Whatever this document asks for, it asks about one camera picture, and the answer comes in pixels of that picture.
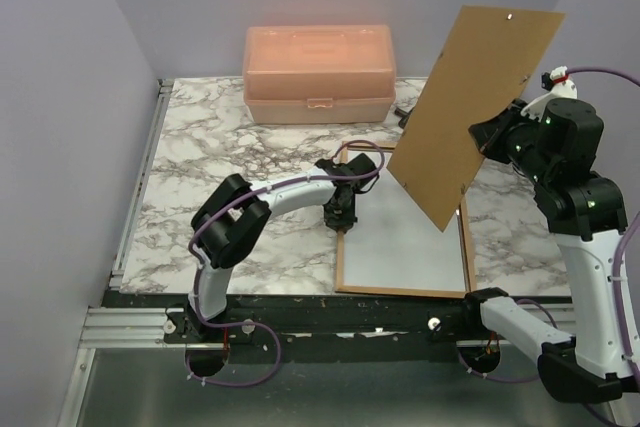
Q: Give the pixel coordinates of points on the blue wooden picture frame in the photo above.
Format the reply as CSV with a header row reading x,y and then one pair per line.
x,y
400,292

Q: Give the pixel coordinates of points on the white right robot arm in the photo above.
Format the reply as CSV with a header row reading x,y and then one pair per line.
x,y
586,217

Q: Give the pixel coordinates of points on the aluminium extrusion table frame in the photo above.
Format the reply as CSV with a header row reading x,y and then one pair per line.
x,y
118,328

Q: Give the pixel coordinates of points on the orange translucent plastic storage box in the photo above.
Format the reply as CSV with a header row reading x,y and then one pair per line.
x,y
321,74

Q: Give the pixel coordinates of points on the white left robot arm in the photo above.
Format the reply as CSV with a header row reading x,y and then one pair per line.
x,y
227,227

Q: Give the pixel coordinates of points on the brown cardboard backing board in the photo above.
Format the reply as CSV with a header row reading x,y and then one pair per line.
x,y
487,60

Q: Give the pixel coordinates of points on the photo print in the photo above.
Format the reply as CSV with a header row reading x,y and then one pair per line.
x,y
400,247

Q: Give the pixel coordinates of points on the black metal crank handle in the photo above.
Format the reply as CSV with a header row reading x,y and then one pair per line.
x,y
403,116

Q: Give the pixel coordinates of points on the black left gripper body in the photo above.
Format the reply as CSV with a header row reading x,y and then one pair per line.
x,y
348,205

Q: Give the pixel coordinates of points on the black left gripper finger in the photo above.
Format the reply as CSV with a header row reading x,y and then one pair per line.
x,y
334,219
349,219

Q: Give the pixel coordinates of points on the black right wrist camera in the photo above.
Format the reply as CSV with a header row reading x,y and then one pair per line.
x,y
557,83

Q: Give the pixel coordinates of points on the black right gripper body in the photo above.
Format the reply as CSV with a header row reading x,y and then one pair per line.
x,y
513,137

